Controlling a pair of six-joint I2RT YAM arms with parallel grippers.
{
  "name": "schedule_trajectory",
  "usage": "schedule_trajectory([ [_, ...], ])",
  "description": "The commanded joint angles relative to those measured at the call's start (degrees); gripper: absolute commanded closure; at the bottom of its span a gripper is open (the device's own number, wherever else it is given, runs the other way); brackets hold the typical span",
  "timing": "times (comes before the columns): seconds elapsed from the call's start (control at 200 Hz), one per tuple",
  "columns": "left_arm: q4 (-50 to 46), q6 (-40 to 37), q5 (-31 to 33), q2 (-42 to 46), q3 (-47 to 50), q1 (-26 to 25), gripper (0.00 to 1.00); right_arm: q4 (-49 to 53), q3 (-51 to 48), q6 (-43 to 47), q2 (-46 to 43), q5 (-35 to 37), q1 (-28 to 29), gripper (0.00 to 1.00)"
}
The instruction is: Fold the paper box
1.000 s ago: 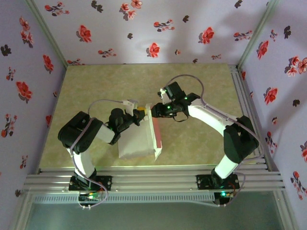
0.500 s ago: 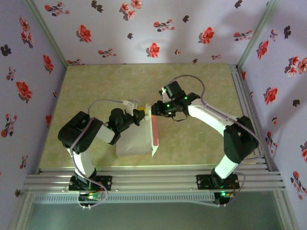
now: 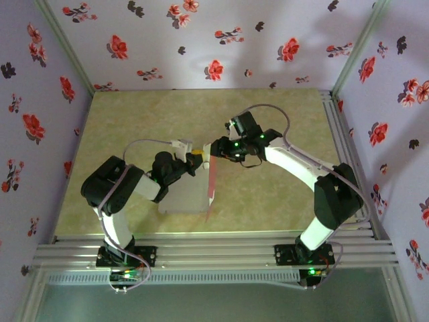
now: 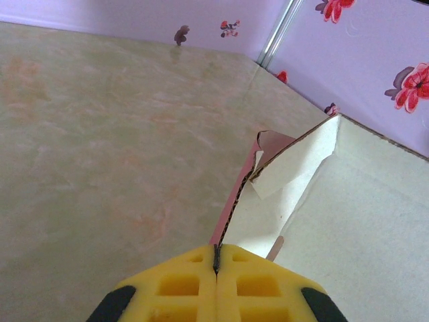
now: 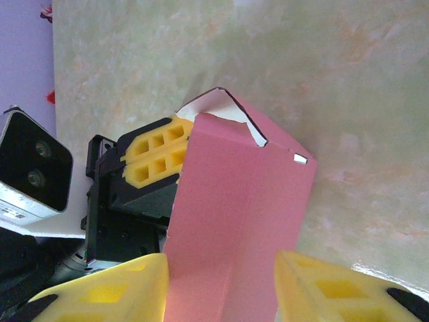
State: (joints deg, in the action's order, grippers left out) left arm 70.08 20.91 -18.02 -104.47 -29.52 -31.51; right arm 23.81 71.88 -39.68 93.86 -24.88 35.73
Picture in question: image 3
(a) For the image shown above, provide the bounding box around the pink and white paper box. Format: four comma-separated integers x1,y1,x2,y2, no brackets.
157,142,218,224

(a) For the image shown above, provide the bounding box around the thin black right gripper cable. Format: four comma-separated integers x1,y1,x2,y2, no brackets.
238,154,265,168

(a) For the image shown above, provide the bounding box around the lilac right arm cable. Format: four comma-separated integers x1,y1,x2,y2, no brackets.
239,103,371,291

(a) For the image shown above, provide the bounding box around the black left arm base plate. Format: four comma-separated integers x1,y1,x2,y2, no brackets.
96,246,158,268

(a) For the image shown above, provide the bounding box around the aluminium side rail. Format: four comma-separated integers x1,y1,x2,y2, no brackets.
318,89,391,242

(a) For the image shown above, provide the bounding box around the long aluminium base rail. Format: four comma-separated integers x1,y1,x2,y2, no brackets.
32,231,400,270

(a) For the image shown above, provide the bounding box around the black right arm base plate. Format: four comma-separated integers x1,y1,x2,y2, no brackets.
273,244,336,266

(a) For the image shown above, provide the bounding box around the grey slotted cable duct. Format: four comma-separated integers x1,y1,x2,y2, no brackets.
45,270,301,286

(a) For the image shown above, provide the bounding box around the aluminium corner post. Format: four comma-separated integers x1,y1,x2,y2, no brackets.
33,0,97,98
330,0,392,99

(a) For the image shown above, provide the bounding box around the aluminium frame leg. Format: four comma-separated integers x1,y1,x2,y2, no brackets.
13,268,48,322
381,266,415,322

